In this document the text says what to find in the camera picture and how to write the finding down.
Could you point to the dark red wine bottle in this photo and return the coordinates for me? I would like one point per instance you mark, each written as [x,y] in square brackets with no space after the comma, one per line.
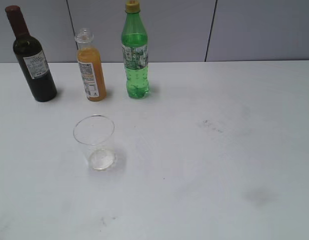
[31,58]

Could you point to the green soda bottle yellow cap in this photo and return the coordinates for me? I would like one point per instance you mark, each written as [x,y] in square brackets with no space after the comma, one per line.
[134,41]

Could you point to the orange juice bottle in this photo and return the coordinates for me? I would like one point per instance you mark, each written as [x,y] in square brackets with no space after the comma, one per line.
[90,66]

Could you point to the transparent plastic cup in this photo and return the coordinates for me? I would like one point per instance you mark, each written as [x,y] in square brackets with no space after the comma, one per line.
[94,136]

